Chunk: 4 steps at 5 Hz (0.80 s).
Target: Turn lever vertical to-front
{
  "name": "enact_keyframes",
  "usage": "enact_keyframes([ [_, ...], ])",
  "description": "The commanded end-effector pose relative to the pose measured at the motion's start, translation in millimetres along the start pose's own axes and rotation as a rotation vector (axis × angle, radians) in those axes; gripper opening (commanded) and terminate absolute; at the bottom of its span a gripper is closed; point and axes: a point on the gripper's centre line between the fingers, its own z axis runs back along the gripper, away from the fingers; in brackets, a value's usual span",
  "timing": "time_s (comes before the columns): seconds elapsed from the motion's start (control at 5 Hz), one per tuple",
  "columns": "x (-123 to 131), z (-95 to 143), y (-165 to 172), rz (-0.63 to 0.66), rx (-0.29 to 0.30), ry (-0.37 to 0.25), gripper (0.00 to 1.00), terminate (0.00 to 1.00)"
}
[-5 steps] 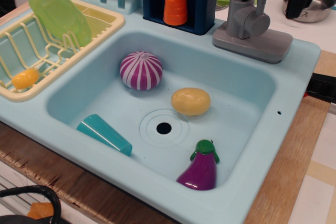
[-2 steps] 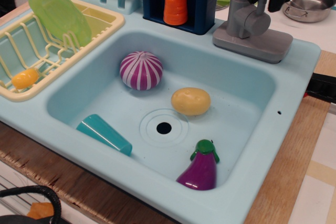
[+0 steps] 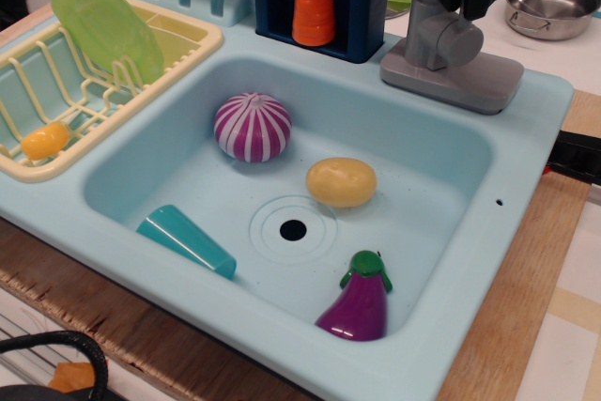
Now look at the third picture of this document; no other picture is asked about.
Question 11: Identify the grey toy faucet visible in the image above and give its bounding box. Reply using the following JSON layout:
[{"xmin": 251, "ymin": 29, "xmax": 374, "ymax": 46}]
[{"xmin": 379, "ymin": 0, "xmax": 524, "ymax": 115}]

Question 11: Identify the stainless steel pot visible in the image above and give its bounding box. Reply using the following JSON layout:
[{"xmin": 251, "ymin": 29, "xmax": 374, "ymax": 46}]
[{"xmin": 504, "ymin": 0, "xmax": 600, "ymax": 41}]

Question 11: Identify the orange toy carrot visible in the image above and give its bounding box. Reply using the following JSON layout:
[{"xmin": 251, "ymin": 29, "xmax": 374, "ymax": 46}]
[{"xmin": 292, "ymin": 0, "xmax": 336, "ymax": 47}]

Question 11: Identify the black clamp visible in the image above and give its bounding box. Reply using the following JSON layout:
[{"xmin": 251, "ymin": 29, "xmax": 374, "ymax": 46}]
[{"xmin": 544, "ymin": 131, "xmax": 600, "ymax": 185}]

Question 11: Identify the yellow toy potato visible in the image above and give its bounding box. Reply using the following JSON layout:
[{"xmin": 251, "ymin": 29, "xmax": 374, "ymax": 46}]
[{"xmin": 305, "ymin": 158, "xmax": 378, "ymax": 208}]

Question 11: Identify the purple striped toy onion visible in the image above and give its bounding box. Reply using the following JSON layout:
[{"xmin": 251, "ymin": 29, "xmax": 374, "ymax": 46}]
[{"xmin": 213, "ymin": 92, "xmax": 292, "ymax": 163}]

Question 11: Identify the light blue toy sink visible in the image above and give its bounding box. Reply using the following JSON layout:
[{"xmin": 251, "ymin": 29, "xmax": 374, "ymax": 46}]
[{"xmin": 1, "ymin": 16, "xmax": 573, "ymax": 400}]

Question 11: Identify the green plastic plate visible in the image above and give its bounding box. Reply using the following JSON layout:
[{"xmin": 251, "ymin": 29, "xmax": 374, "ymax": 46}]
[{"xmin": 51, "ymin": 0, "xmax": 164, "ymax": 84}]

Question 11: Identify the purple toy eggplant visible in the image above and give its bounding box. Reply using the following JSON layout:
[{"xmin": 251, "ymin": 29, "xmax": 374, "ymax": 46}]
[{"xmin": 316, "ymin": 250, "xmax": 393, "ymax": 342}]

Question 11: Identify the teal plastic cup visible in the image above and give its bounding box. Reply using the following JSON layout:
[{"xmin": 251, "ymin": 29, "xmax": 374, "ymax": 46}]
[{"xmin": 136, "ymin": 205, "xmax": 237, "ymax": 280}]

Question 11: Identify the yellow dish rack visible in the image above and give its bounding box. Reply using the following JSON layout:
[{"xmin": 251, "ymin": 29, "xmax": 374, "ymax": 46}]
[{"xmin": 1, "ymin": 0, "xmax": 223, "ymax": 182}]

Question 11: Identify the yellow toy lemon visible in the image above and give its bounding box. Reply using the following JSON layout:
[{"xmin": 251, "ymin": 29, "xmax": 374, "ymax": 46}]
[{"xmin": 21, "ymin": 121, "xmax": 70, "ymax": 161}]

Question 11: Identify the orange tape piece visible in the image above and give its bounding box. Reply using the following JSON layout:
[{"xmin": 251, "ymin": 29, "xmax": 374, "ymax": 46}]
[{"xmin": 48, "ymin": 362, "xmax": 96, "ymax": 393}]

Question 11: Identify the black cable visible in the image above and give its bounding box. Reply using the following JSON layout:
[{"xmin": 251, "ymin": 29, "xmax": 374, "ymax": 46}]
[{"xmin": 0, "ymin": 331, "xmax": 109, "ymax": 401}]

